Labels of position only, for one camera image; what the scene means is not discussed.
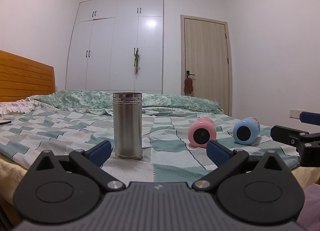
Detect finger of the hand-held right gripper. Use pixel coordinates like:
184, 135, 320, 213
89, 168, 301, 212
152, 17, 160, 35
299, 111, 320, 124
270, 125, 320, 168

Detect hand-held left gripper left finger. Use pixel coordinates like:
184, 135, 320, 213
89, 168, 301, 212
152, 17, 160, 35
29, 140, 126, 193

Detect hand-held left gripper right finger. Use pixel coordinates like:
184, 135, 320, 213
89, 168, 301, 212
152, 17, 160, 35
191, 140, 291, 193

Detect pink cup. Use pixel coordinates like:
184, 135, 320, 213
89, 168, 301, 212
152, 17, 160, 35
188, 117, 217, 148

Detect light blue cup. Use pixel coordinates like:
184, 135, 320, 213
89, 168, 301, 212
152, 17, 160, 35
233, 117, 261, 144

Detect stainless steel cup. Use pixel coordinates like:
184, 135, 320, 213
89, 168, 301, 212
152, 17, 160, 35
113, 92, 143, 161

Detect checkered green bedsheet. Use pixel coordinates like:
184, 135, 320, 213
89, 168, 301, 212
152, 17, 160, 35
0, 105, 300, 178

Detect green floral quilt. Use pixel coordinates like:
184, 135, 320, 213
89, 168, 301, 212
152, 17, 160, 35
27, 90, 224, 116

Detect brown hanging bag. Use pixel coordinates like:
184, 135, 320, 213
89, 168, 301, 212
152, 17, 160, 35
184, 76, 194, 94

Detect pink cloth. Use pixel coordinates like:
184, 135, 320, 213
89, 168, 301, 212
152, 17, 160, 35
303, 183, 320, 231

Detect yellow mattress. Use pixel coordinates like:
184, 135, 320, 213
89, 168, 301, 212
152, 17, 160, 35
0, 153, 30, 224

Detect beige wooden door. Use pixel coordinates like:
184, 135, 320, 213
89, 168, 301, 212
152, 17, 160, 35
180, 14, 233, 117

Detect patterned pillow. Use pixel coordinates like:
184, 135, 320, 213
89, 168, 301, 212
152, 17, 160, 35
0, 99, 38, 117

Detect wooden headboard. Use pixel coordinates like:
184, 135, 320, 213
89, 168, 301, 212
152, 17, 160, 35
0, 50, 56, 103

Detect white wardrobe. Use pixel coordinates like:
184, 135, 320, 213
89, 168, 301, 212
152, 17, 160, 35
65, 0, 165, 95

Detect white wall socket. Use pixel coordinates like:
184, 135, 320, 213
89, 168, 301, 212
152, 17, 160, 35
289, 108, 308, 119

